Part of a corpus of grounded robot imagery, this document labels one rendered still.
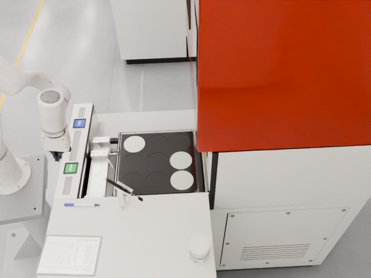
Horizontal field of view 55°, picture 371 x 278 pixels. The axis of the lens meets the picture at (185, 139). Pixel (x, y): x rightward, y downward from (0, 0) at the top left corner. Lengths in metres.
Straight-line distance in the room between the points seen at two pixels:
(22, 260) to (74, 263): 1.22
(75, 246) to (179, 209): 0.41
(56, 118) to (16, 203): 0.59
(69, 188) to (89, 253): 0.31
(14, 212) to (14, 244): 0.96
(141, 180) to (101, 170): 0.20
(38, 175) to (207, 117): 0.93
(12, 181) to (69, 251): 0.49
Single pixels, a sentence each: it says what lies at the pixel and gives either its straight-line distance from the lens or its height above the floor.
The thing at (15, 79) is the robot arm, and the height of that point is 1.51.
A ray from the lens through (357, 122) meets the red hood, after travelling 1.29.
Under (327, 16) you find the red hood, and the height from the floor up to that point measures 1.73.
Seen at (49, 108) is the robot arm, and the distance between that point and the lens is 1.22.
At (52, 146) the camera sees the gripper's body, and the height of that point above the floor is 1.20.
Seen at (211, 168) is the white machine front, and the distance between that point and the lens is 1.32.
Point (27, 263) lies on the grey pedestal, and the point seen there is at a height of 0.01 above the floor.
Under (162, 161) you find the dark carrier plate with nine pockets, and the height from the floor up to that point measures 0.90.
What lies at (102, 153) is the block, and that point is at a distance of 1.70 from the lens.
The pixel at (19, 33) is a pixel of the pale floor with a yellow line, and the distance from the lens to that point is 4.42.
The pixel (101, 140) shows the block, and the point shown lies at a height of 0.91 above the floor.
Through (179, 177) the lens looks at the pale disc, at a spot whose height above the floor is 0.90.
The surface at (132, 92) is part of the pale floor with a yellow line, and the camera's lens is 3.31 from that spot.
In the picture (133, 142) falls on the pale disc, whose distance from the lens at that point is 1.72.
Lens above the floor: 2.21
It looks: 50 degrees down
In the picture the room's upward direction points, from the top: 1 degrees counter-clockwise
